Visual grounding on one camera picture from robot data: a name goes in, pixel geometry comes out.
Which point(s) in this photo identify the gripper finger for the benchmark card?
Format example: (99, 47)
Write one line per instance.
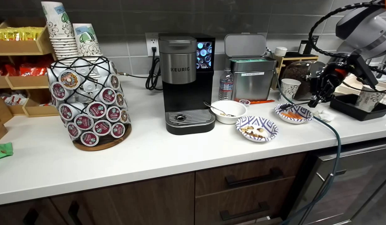
(314, 100)
(328, 93)

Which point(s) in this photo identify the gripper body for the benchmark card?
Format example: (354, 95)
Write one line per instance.
(329, 76)

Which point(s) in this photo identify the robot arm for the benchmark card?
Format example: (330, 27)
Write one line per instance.
(364, 29)

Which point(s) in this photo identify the patterned paper bowl with carrots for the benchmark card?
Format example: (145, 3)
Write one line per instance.
(294, 114)

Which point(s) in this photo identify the black spoon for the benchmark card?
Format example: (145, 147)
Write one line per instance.
(286, 106)

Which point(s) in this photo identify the patterned paper bowl with nuts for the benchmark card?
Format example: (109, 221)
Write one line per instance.
(257, 128)

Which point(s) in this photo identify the white bowl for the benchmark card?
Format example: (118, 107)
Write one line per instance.
(233, 110)

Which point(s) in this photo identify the silver spoon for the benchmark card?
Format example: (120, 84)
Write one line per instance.
(215, 108)

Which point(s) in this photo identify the white crumpled napkin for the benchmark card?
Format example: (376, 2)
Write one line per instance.
(326, 115)

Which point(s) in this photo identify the black tray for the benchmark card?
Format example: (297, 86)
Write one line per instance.
(349, 107)

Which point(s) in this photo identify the patterned paper cup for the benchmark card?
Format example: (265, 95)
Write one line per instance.
(289, 89)
(369, 99)

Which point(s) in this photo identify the glass jar of coffee beans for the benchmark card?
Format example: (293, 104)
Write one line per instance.
(300, 76)

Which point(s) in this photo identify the small wooden rack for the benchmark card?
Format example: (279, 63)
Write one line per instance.
(289, 59)

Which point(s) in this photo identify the orange pen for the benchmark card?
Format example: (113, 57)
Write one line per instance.
(261, 101)

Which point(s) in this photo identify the metal tap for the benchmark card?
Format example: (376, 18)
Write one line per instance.
(385, 64)

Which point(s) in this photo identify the silver tin box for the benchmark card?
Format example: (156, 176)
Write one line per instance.
(252, 78)

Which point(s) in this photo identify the small creamer cup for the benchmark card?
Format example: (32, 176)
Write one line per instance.
(244, 102)

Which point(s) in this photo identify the silver tin box lid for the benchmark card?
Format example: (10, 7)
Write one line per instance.
(245, 45)

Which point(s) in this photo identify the clear water bottle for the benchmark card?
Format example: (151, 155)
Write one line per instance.
(226, 85)

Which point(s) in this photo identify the undercounter steel appliance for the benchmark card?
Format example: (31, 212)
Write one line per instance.
(355, 187)

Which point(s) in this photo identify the drawer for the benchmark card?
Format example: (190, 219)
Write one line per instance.
(218, 178)
(211, 206)

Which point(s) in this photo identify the black and silver coffee maker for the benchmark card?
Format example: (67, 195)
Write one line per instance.
(186, 84)

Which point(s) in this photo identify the cabinet door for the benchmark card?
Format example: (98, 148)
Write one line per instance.
(133, 200)
(11, 215)

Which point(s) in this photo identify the heap of coffee pods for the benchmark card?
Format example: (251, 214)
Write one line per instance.
(86, 109)

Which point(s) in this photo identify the stack of paper cups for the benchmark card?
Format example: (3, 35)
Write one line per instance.
(87, 40)
(60, 31)

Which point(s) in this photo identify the wooden shelf organizer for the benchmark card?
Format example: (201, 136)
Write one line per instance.
(24, 81)

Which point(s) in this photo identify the row of red packets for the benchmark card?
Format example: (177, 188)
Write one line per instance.
(24, 69)

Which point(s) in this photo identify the row of white packets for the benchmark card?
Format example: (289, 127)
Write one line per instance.
(13, 99)

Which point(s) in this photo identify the row of yellow packets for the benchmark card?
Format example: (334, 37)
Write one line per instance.
(17, 33)

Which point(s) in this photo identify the green packet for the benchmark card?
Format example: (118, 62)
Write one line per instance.
(1, 151)

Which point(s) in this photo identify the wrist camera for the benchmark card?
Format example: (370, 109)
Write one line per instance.
(363, 70)

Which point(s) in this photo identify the wall socket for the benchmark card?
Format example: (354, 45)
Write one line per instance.
(152, 43)

